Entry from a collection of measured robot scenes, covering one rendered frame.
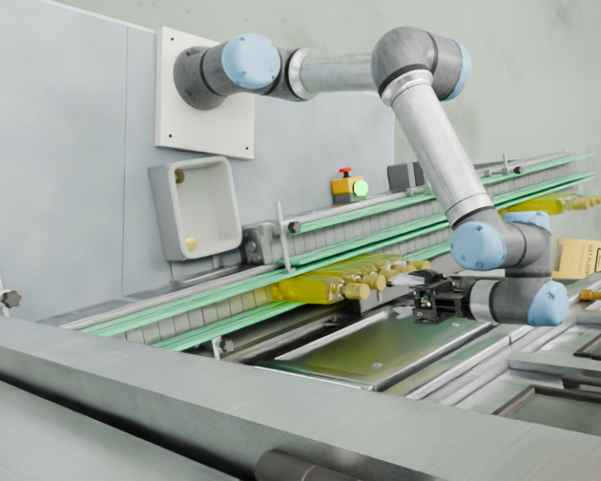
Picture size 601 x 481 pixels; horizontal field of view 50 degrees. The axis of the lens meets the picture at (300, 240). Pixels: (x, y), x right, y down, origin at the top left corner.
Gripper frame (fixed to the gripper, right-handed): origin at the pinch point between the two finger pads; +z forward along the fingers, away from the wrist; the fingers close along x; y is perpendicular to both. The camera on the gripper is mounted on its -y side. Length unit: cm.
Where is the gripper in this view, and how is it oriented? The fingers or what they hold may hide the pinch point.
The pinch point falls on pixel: (398, 293)
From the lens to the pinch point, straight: 135.2
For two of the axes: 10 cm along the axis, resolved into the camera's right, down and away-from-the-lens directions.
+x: 1.6, 9.8, 1.2
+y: -7.1, 2.0, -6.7
